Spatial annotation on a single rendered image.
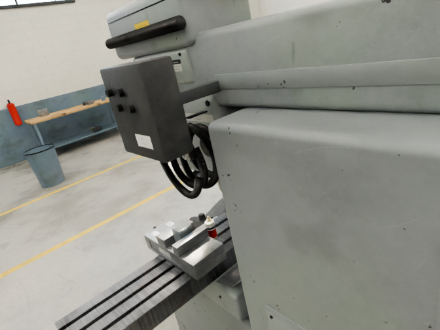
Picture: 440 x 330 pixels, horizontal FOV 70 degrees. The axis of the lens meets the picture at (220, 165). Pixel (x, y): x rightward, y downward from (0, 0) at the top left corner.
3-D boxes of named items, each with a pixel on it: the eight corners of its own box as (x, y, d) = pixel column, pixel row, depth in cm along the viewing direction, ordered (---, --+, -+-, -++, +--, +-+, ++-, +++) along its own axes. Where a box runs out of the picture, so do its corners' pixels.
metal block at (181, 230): (175, 240, 125) (171, 228, 123) (186, 233, 129) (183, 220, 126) (183, 245, 121) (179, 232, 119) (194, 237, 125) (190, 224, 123)
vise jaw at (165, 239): (158, 243, 127) (155, 236, 126) (186, 225, 136) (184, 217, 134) (166, 249, 123) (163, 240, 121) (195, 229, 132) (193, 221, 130)
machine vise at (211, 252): (147, 247, 138) (141, 226, 134) (175, 230, 147) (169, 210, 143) (197, 281, 113) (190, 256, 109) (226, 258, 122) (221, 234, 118)
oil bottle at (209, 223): (206, 238, 136) (201, 217, 132) (213, 234, 138) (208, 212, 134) (212, 241, 133) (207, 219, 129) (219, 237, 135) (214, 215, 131)
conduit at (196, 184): (165, 192, 95) (146, 126, 87) (207, 171, 104) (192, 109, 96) (203, 208, 81) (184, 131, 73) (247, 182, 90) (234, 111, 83)
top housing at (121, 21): (116, 61, 118) (101, 14, 112) (173, 48, 133) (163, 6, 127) (190, 46, 83) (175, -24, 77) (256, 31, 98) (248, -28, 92)
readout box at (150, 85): (121, 154, 81) (93, 70, 73) (151, 141, 86) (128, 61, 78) (162, 166, 66) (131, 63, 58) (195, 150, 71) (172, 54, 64)
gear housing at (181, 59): (137, 86, 115) (129, 58, 112) (190, 72, 129) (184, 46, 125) (192, 84, 90) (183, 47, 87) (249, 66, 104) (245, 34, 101)
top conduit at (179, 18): (107, 50, 112) (103, 39, 111) (117, 48, 115) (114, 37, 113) (177, 31, 79) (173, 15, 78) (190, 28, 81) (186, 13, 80)
